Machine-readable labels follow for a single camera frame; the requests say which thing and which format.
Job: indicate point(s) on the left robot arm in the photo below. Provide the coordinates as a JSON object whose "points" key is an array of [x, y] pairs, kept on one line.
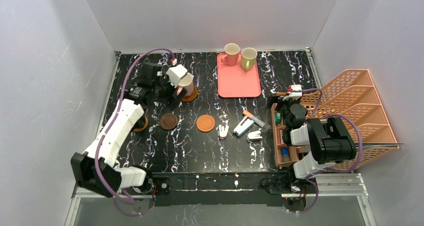
{"points": [[94, 168]]}

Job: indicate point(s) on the light orange coaster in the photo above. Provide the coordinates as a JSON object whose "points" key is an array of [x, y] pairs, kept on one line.
{"points": [[205, 123]]}

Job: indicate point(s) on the blue white stapler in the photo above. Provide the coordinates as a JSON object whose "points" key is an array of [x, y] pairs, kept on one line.
{"points": [[243, 126]]}

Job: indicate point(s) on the white stapler right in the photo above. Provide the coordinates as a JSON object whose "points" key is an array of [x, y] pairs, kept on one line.
{"points": [[254, 136]]}

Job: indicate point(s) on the green eraser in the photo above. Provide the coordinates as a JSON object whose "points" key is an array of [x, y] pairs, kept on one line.
{"points": [[277, 118]]}

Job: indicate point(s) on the pink mug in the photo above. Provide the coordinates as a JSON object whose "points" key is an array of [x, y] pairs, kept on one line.
{"points": [[187, 83], [231, 54]]}

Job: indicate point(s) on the pink mug front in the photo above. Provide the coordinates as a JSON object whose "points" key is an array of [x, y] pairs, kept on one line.
{"points": [[187, 83]]}

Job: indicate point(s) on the orange file organizer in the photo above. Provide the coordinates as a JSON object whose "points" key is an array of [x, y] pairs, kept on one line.
{"points": [[353, 94]]}

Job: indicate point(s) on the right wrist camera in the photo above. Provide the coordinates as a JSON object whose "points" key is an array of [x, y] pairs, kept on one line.
{"points": [[293, 92]]}

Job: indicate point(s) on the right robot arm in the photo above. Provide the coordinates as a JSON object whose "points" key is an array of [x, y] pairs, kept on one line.
{"points": [[309, 145]]}

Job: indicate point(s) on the blue stamp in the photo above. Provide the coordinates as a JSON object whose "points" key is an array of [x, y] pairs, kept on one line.
{"points": [[285, 154]]}

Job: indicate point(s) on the orange wooden coaster front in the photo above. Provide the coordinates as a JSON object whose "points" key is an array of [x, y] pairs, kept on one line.
{"points": [[141, 124]]}

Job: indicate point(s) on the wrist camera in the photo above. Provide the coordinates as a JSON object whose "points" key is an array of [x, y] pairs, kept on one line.
{"points": [[176, 74], [293, 92]]}

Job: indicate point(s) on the orange grey marker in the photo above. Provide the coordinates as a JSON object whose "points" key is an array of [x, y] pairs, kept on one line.
{"points": [[256, 120]]}

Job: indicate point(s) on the pink tray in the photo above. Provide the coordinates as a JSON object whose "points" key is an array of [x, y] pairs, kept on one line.
{"points": [[235, 82]]}

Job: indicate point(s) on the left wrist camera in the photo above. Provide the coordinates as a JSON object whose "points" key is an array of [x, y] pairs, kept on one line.
{"points": [[176, 74]]}

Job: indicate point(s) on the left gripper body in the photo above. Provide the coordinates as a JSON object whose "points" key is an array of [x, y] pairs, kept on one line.
{"points": [[171, 91]]}

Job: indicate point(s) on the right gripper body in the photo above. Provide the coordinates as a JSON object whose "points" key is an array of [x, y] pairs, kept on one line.
{"points": [[279, 101]]}

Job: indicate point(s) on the dark brown coaster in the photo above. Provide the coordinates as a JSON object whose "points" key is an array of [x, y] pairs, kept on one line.
{"points": [[168, 121]]}

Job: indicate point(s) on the green mug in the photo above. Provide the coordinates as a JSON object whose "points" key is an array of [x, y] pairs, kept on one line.
{"points": [[248, 58]]}

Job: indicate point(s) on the brown saucer coaster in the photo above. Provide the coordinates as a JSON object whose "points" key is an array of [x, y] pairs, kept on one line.
{"points": [[192, 96]]}

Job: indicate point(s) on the small white stapler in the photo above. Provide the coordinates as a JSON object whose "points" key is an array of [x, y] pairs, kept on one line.
{"points": [[223, 131]]}

